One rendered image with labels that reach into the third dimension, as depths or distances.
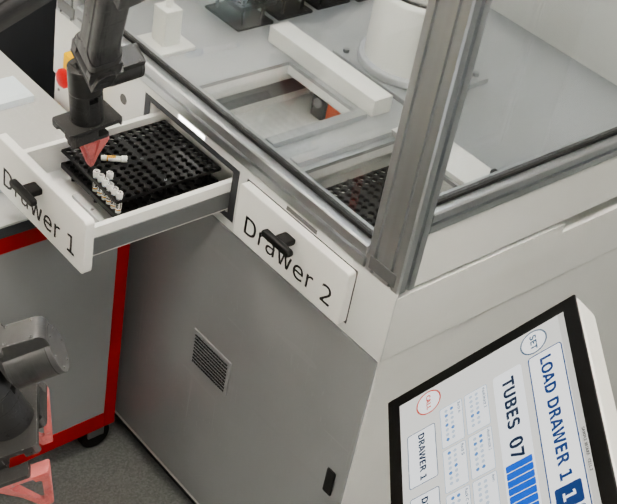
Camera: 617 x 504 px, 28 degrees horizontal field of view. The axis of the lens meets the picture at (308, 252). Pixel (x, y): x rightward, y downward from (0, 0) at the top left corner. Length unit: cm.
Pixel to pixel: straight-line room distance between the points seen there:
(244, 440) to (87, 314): 42
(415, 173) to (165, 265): 80
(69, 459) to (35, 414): 143
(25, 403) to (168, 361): 117
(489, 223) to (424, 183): 24
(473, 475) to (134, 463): 147
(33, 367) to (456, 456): 54
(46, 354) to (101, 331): 126
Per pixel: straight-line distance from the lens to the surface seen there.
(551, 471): 149
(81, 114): 212
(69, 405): 276
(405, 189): 189
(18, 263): 241
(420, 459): 165
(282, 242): 209
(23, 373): 142
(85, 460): 293
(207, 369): 251
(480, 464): 157
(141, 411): 282
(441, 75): 178
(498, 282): 220
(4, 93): 265
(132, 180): 220
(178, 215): 220
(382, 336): 204
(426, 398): 171
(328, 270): 206
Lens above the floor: 217
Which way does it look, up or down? 37 degrees down
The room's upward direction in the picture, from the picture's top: 11 degrees clockwise
